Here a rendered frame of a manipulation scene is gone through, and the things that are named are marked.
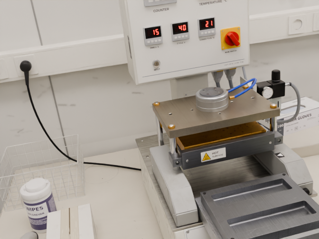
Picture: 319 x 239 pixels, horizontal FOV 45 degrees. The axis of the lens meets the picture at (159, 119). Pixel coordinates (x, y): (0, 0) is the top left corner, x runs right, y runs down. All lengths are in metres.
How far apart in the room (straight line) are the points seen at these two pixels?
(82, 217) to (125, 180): 0.32
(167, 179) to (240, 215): 0.20
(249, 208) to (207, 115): 0.24
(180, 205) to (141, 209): 0.39
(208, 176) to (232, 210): 0.24
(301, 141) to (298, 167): 0.53
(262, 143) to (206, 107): 0.16
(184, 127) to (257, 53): 0.79
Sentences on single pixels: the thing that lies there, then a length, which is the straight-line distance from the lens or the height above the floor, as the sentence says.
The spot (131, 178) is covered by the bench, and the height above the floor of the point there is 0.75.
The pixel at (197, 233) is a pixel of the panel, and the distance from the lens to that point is 0.87.
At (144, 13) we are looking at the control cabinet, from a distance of 0.99.
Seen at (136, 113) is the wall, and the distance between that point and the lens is 1.52.
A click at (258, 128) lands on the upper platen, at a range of 0.95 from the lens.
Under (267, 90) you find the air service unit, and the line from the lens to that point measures 1.14.
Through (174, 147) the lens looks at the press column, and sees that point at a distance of 0.88.
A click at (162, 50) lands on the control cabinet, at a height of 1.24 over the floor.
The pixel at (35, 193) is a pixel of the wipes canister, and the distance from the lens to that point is 1.16.
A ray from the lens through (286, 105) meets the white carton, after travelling 1.58.
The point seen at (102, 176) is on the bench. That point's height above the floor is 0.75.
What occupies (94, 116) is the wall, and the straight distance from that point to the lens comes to 1.51.
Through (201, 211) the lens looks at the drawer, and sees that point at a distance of 0.83.
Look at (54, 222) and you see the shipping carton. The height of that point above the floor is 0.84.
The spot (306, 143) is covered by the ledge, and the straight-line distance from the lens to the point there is 1.45.
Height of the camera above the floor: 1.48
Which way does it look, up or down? 24 degrees down
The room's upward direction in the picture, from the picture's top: 7 degrees counter-clockwise
